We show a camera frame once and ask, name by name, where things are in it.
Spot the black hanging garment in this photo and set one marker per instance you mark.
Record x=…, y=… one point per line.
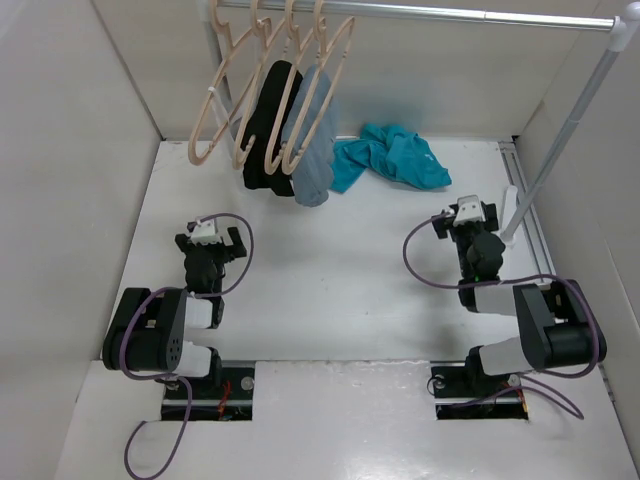
x=260, y=126

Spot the grey blue hanging garment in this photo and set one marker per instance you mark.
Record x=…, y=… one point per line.
x=313, y=175

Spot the teal t shirt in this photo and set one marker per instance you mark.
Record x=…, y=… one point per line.
x=392, y=152

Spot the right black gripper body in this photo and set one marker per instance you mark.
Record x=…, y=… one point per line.
x=464, y=234

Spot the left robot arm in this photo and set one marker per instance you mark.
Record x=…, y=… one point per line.
x=147, y=332

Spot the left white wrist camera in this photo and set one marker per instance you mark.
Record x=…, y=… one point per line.
x=203, y=232

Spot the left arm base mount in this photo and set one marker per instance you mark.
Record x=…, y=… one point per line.
x=231, y=400

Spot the beige hanger far left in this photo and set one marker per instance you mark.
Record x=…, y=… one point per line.
x=224, y=47

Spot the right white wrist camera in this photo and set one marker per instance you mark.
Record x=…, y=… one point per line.
x=469, y=210

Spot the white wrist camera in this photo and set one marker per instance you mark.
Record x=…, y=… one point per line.
x=469, y=210
x=203, y=232

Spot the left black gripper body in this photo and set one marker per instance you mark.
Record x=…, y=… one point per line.
x=219, y=253

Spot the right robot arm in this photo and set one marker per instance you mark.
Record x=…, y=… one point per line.
x=556, y=327

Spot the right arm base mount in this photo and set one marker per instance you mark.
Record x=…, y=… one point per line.
x=460, y=396

